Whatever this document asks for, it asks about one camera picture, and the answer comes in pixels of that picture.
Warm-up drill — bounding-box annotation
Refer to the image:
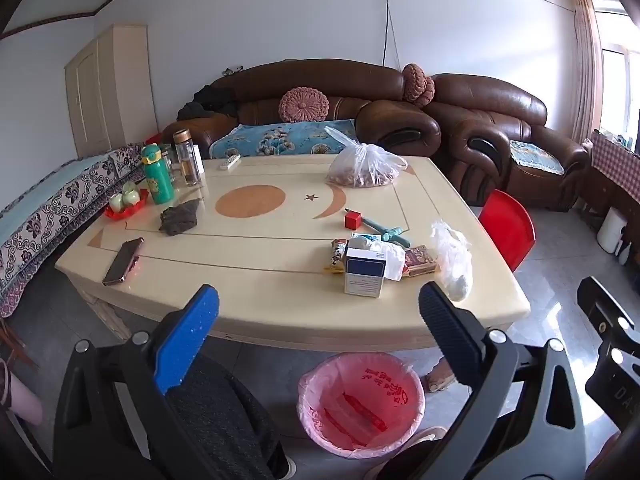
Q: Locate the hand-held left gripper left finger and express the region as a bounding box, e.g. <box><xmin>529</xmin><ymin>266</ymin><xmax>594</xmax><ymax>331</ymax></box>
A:
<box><xmin>52</xmin><ymin>284</ymin><xmax>221</xmax><ymax>480</ymax></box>

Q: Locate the trash bin with pink liner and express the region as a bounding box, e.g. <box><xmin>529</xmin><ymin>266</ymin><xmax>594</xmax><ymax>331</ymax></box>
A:
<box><xmin>297</xmin><ymin>352</ymin><xmax>426</xmax><ymax>461</ymax></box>

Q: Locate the dark grey cloth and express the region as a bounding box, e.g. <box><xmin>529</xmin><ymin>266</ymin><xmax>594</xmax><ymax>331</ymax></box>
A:
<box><xmin>159</xmin><ymin>199</ymin><xmax>202</xmax><ymax>236</ymax></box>

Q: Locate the glass bottle with gold lid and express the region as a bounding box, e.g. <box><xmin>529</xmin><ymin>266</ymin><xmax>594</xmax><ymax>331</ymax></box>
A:
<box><xmin>173</xmin><ymin>129</ymin><xmax>202</xmax><ymax>187</ymax></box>

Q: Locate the beige slipper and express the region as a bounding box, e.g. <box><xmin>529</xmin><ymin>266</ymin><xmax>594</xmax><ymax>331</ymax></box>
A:
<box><xmin>422</xmin><ymin>357</ymin><xmax>457</xmax><ymax>393</ymax></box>

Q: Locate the blue floral blanket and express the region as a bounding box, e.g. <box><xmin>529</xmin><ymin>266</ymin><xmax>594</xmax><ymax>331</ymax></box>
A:
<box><xmin>209</xmin><ymin>119</ymin><xmax>361</xmax><ymax>160</ymax></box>

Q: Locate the teal seat mat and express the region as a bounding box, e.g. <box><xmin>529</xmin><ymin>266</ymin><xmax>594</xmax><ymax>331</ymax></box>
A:
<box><xmin>509</xmin><ymin>139</ymin><xmax>566</xmax><ymax>176</ymax></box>

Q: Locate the clear glass jar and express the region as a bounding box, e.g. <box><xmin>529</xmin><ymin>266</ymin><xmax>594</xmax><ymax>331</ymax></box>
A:
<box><xmin>160</xmin><ymin>145</ymin><xmax>177</xmax><ymax>183</ymax></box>

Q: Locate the bed with floral cover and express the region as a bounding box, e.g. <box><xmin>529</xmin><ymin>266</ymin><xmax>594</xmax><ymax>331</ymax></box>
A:
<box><xmin>0</xmin><ymin>142</ymin><xmax>151</xmax><ymax>318</ymax></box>

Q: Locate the brown leather sofa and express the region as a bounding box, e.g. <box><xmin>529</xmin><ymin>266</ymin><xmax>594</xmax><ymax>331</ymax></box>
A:
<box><xmin>160</xmin><ymin>58</ymin><xmax>443</xmax><ymax>161</ymax></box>

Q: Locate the red and white tube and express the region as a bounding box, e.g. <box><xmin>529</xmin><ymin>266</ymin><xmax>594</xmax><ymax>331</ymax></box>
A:
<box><xmin>325</xmin><ymin>239</ymin><xmax>351</xmax><ymax>273</ymax></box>

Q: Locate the red plastic stool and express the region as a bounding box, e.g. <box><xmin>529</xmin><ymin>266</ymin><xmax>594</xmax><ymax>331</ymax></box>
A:
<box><xmin>477</xmin><ymin>189</ymin><xmax>536</xmax><ymax>272</ymax></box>

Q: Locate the round pink knitted cushion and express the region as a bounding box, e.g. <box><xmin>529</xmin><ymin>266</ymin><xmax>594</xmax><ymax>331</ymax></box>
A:
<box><xmin>278</xmin><ymin>87</ymin><xmax>331</xmax><ymax>123</ymax></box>

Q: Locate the crumpled clear plastic bag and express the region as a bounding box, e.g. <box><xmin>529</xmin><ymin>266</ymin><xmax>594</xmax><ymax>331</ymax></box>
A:
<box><xmin>430</xmin><ymin>220</ymin><xmax>473</xmax><ymax>302</ymax></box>

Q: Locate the plastic bag of nuts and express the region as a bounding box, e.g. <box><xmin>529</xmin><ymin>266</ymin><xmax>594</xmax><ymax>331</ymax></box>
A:
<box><xmin>325</xmin><ymin>126</ymin><xmax>408</xmax><ymax>190</ymax></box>

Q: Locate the green water bottle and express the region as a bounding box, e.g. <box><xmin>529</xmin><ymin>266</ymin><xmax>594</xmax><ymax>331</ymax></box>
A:
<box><xmin>141</xmin><ymin>143</ymin><xmax>173</xmax><ymax>205</ymax></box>

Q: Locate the pink cylindrical object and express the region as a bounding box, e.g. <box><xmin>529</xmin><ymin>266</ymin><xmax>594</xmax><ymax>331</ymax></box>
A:
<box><xmin>0</xmin><ymin>360</ymin><xmax>44</xmax><ymax>427</ymax></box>

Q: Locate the cream wardrobe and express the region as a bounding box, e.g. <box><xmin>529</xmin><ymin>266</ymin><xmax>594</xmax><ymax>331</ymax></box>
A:
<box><xmin>65</xmin><ymin>24</ymin><xmax>161</xmax><ymax>158</ymax></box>

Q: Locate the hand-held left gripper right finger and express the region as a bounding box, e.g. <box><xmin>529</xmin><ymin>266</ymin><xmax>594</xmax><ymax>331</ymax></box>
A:
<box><xmin>380</xmin><ymin>282</ymin><xmax>586</xmax><ymax>480</ymax></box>

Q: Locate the checkered tablecloth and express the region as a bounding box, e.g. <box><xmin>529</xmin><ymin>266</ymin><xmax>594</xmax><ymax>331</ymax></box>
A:
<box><xmin>590</xmin><ymin>130</ymin><xmax>640</xmax><ymax>201</ymax></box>

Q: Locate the smartphone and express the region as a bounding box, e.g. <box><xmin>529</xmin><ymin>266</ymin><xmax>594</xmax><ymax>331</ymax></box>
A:
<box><xmin>102</xmin><ymin>237</ymin><xmax>145</xmax><ymax>286</ymax></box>

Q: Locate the white cylindrical container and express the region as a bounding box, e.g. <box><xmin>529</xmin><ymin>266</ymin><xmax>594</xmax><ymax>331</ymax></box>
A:
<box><xmin>597</xmin><ymin>207</ymin><xmax>628</xmax><ymax>255</ymax></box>

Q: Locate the brown leather armchair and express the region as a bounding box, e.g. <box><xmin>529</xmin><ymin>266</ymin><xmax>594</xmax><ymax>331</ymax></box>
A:
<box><xmin>425</xmin><ymin>73</ymin><xmax>591</xmax><ymax>211</ymax></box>

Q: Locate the window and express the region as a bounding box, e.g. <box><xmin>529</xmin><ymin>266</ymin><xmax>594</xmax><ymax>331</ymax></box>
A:
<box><xmin>595</xmin><ymin>10</ymin><xmax>640</xmax><ymax>141</ymax></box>

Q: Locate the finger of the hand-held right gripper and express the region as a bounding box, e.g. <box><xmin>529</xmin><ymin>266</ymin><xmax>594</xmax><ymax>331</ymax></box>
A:
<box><xmin>577</xmin><ymin>276</ymin><xmax>640</xmax><ymax>348</ymax></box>

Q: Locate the red tray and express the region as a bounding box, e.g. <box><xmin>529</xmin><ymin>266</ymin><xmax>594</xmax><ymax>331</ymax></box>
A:
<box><xmin>103</xmin><ymin>187</ymin><xmax>150</xmax><ymax>221</ymax></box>

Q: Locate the white and navy box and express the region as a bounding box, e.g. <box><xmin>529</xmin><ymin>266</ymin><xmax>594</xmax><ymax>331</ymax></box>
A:
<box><xmin>344</xmin><ymin>247</ymin><xmax>387</xmax><ymax>300</ymax></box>

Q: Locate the crumpled white tissue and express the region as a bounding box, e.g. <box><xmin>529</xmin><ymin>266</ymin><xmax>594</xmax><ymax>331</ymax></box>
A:
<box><xmin>350</xmin><ymin>237</ymin><xmax>406</xmax><ymax>282</ymax></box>

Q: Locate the dark clothes pile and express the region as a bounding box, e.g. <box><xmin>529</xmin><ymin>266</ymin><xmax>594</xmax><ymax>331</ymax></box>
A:
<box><xmin>177</xmin><ymin>84</ymin><xmax>241</xmax><ymax>121</ymax></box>

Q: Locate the person's dark clothing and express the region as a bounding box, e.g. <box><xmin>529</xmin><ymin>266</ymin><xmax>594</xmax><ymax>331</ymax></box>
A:
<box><xmin>165</xmin><ymin>355</ymin><xmax>291</xmax><ymax>480</ymax></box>

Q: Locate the pink curtain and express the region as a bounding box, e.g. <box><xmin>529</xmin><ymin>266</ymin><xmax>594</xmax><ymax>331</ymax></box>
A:
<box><xmin>570</xmin><ymin>0</ymin><xmax>607</xmax><ymax>143</ymax></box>

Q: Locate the black wall cable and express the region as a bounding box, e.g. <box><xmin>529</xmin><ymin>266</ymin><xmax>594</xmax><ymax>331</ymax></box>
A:
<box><xmin>379</xmin><ymin>0</ymin><xmax>401</xmax><ymax>71</ymax></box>

